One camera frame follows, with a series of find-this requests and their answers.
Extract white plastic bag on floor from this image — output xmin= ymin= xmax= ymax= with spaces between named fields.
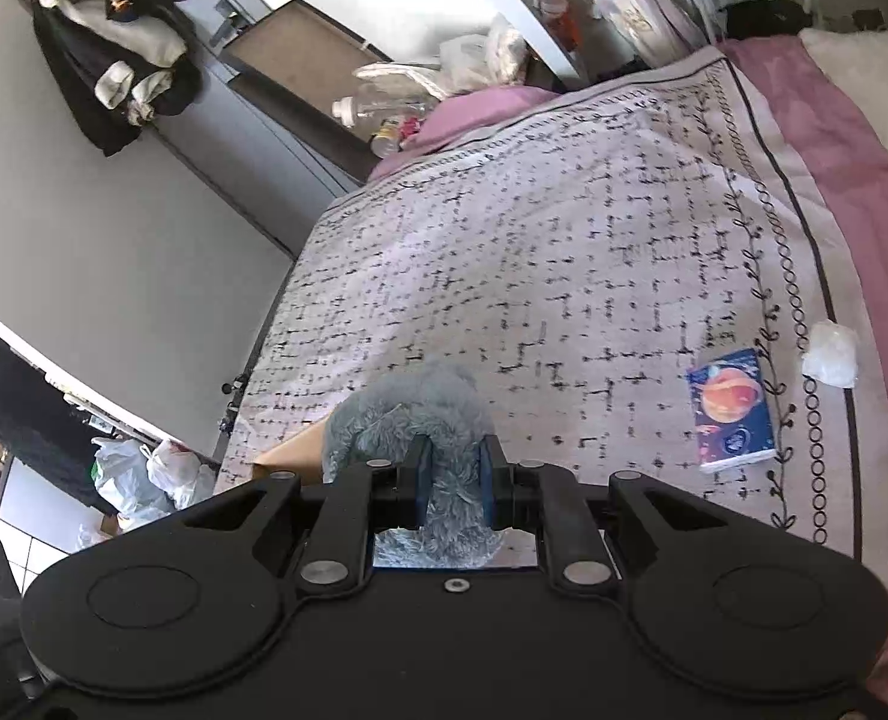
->
xmin=91 ymin=437 xmax=176 ymax=532

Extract clear plastic bag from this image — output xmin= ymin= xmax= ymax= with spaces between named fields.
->
xmin=800 ymin=320 xmax=859 ymax=390

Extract black and white hanging clothes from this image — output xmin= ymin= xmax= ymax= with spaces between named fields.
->
xmin=29 ymin=0 xmax=202 ymax=156

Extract grey plush toy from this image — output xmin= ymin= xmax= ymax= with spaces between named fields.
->
xmin=322 ymin=361 xmax=503 ymax=569

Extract white desk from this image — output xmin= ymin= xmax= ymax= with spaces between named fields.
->
xmin=488 ymin=0 xmax=714 ymax=89

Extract white black patterned blanket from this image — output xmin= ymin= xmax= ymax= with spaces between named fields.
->
xmin=218 ymin=49 xmax=888 ymax=587

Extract grey door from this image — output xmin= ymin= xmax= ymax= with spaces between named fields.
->
xmin=142 ymin=0 xmax=355 ymax=257

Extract brown cardboard box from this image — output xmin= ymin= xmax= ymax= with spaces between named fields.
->
xmin=252 ymin=419 xmax=327 ymax=484

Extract leaning brown framed board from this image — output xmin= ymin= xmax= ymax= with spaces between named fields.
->
xmin=220 ymin=0 xmax=389 ymax=182

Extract white fluffy duvet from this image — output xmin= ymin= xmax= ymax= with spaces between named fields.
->
xmin=799 ymin=28 xmax=888 ymax=149

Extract pink bed sheet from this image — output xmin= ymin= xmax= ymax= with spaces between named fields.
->
xmin=377 ymin=37 xmax=888 ymax=700

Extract planet cover book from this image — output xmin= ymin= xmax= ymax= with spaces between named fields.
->
xmin=686 ymin=348 xmax=776 ymax=473

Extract white plastic bags pile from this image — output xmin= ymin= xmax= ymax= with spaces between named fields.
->
xmin=353 ymin=16 xmax=530 ymax=101

